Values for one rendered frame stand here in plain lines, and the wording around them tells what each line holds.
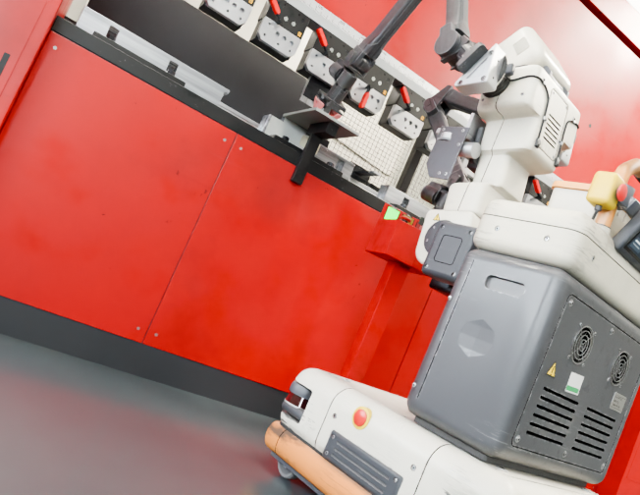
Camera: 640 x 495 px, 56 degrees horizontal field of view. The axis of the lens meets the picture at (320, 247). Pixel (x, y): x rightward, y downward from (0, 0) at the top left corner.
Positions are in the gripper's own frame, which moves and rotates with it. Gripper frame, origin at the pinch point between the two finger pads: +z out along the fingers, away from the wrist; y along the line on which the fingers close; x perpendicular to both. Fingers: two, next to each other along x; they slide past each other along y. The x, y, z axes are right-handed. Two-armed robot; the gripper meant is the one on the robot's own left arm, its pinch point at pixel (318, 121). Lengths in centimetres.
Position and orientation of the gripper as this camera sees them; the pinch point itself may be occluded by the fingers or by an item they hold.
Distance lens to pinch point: 214.2
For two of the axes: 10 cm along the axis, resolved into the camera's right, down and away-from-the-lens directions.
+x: 2.3, 5.2, -8.2
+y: -7.9, -4.0, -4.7
